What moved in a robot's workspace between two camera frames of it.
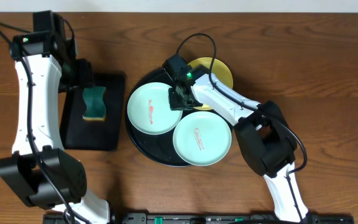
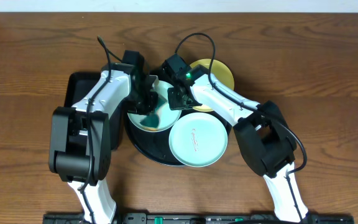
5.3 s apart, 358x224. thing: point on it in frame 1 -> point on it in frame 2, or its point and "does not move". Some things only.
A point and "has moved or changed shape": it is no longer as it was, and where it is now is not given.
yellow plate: [220, 69] does not move
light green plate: [149, 111] does not move
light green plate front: [202, 138] does not move
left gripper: [86, 79] -> [153, 102]
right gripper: [174, 104] does not move
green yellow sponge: [95, 102] has moved or changed shape
